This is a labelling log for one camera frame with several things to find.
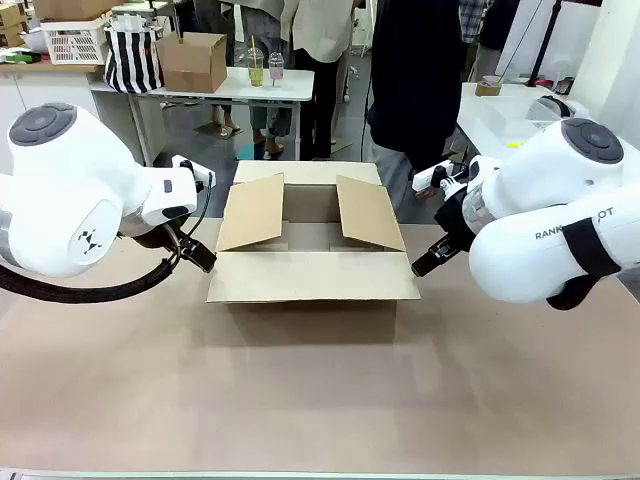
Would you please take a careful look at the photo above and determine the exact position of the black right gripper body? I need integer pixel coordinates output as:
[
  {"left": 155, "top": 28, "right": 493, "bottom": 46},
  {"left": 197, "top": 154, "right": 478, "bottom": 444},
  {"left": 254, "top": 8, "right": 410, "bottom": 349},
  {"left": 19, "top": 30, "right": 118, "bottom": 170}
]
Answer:
[{"left": 433, "top": 191, "right": 476, "bottom": 247}]

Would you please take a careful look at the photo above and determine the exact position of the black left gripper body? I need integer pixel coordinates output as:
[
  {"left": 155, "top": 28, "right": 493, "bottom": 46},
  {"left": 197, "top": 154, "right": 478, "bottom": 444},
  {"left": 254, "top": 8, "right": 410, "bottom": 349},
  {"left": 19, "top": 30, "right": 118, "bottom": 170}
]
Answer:
[{"left": 118, "top": 221, "right": 185, "bottom": 250}]

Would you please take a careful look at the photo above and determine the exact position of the large brown cardboard box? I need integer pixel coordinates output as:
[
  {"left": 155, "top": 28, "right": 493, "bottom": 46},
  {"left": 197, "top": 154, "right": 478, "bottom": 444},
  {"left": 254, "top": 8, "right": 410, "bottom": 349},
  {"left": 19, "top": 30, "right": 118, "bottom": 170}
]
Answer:
[{"left": 206, "top": 159, "right": 422, "bottom": 304}]

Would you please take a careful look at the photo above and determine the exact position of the small brown cardboard box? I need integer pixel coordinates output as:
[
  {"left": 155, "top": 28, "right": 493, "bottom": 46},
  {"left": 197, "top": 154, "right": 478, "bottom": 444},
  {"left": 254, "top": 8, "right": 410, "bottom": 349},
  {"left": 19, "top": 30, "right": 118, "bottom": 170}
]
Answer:
[{"left": 156, "top": 31, "right": 229, "bottom": 94}]

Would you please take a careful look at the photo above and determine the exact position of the plain cardboard box on cabinet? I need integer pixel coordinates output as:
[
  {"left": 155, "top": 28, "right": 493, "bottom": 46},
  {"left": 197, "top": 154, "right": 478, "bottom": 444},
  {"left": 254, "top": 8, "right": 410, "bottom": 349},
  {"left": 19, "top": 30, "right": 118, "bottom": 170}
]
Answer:
[{"left": 32, "top": 0, "right": 121, "bottom": 22}]

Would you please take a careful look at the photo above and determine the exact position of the printed cardboard box on cabinet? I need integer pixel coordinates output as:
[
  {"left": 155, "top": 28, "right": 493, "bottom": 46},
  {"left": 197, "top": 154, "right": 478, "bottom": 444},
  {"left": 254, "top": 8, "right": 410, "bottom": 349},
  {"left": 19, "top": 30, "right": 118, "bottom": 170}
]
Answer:
[{"left": 0, "top": 3, "right": 29, "bottom": 49}]

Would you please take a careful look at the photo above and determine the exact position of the wide white table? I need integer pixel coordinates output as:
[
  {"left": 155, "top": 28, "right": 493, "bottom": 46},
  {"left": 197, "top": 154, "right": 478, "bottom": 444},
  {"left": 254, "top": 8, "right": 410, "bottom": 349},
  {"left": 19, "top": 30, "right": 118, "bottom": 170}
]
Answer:
[{"left": 456, "top": 81, "right": 601, "bottom": 162}]

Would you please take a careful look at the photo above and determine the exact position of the clear plastic container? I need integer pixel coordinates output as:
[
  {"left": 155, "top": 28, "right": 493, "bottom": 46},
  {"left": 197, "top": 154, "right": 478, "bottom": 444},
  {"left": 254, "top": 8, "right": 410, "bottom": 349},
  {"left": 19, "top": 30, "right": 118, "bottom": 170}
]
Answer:
[{"left": 478, "top": 94, "right": 554, "bottom": 147}]

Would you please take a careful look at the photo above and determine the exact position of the person in navy sweatshirt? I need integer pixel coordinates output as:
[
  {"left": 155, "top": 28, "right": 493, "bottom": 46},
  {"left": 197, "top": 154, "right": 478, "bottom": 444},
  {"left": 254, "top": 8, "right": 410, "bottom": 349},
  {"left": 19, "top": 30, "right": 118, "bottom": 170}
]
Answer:
[{"left": 367, "top": 0, "right": 464, "bottom": 202}]

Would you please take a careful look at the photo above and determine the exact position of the person in grey trousers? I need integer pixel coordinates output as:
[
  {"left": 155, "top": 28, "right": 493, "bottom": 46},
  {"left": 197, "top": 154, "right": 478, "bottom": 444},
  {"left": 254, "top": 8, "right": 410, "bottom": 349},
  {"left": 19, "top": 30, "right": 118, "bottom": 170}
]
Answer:
[{"left": 239, "top": 0, "right": 301, "bottom": 157}]

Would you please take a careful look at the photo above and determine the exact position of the white table with metal legs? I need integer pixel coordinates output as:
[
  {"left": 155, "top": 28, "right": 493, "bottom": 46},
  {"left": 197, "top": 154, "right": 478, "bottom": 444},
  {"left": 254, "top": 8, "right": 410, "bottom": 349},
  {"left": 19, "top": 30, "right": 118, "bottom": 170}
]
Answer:
[{"left": 89, "top": 67, "right": 317, "bottom": 166}]

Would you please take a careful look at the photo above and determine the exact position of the black white striped bag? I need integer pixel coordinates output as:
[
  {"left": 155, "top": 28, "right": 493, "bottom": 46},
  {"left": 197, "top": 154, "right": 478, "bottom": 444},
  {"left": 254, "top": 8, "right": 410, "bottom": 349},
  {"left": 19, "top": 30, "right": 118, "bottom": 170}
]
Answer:
[{"left": 103, "top": 23, "right": 166, "bottom": 95}]

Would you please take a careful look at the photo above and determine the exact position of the white cabinet wooden top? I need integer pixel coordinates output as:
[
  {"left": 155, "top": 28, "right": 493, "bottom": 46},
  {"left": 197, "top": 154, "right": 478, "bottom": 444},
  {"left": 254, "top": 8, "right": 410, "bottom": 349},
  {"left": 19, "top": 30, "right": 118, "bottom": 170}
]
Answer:
[{"left": 0, "top": 61, "right": 109, "bottom": 174}]

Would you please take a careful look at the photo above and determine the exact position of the plastic cup yellow straw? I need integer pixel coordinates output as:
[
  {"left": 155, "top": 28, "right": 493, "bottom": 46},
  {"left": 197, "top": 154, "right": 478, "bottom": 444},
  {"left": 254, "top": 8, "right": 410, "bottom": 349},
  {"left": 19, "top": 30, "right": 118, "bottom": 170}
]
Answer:
[{"left": 246, "top": 33, "right": 267, "bottom": 88}]

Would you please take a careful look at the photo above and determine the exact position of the white board panel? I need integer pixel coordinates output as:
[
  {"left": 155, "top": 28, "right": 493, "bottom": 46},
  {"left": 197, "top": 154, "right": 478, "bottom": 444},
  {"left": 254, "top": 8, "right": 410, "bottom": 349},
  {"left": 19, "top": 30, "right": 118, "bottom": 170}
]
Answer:
[{"left": 496, "top": 0, "right": 601, "bottom": 82}]

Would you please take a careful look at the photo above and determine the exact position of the person in plaid shirt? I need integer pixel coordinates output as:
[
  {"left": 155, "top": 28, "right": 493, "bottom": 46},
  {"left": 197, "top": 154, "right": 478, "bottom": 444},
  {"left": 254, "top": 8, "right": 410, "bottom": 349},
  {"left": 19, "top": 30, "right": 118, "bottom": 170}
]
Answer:
[{"left": 457, "top": 0, "right": 506, "bottom": 84}]

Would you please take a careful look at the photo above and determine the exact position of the plastic cup pink drink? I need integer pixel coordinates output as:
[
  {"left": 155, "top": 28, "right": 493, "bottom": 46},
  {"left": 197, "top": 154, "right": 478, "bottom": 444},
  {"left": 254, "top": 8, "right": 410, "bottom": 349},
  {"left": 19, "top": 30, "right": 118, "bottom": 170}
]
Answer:
[{"left": 267, "top": 51, "right": 287, "bottom": 87}]

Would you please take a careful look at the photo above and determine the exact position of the black stand pole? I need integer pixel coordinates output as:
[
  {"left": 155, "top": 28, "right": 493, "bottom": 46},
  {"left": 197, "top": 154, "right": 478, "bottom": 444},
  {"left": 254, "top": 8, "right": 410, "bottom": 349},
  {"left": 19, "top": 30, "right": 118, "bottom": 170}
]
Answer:
[{"left": 527, "top": 0, "right": 569, "bottom": 87}]

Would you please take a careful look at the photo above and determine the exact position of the white plastic basket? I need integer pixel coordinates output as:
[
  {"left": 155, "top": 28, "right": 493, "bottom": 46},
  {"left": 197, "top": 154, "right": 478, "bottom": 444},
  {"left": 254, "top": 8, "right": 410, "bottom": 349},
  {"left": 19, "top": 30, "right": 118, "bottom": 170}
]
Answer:
[{"left": 40, "top": 19, "right": 109, "bottom": 66}]

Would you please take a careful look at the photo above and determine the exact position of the white bowl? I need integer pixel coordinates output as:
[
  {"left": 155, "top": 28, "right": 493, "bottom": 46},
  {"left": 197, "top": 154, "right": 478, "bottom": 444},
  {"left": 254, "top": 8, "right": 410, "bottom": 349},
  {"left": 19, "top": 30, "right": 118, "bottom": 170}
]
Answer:
[{"left": 19, "top": 28, "right": 49, "bottom": 53}]

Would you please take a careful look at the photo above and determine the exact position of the person in beige top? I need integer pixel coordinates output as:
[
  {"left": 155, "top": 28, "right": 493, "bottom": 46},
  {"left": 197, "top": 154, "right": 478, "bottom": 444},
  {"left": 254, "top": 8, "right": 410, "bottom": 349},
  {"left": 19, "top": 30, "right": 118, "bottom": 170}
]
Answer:
[{"left": 279, "top": 0, "right": 359, "bottom": 161}]

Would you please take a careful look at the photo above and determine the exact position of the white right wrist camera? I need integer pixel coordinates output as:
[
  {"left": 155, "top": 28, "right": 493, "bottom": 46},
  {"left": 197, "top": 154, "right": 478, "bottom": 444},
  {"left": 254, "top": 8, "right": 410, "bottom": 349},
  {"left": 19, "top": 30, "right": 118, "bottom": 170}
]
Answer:
[{"left": 411, "top": 159, "right": 474, "bottom": 194}]

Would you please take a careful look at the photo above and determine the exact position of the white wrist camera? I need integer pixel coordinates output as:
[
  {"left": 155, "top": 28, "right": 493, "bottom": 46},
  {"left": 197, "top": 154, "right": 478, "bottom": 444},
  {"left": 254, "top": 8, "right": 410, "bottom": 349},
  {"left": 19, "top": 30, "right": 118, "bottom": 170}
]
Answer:
[
  {"left": 411, "top": 159, "right": 474, "bottom": 194},
  {"left": 171, "top": 154, "right": 218, "bottom": 190}
]

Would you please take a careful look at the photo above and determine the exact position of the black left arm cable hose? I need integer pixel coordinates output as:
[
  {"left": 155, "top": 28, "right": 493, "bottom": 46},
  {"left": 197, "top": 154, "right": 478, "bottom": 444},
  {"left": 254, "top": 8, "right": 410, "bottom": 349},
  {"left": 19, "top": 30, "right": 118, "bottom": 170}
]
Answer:
[{"left": 0, "top": 255, "right": 175, "bottom": 305}]

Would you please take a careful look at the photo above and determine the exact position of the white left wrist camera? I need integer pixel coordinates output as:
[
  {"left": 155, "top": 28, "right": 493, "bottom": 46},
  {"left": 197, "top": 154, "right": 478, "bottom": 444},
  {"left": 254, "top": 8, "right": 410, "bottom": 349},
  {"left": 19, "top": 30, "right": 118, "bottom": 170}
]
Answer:
[{"left": 171, "top": 154, "right": 218, "bottom": 190}]

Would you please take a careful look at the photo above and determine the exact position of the black strap on arm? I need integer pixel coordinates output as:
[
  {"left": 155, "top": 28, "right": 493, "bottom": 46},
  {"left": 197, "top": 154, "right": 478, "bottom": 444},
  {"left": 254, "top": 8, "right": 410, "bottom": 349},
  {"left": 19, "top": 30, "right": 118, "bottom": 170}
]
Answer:
[{"left": 561, "top": 216, "right": 624, "bottom": 279}]

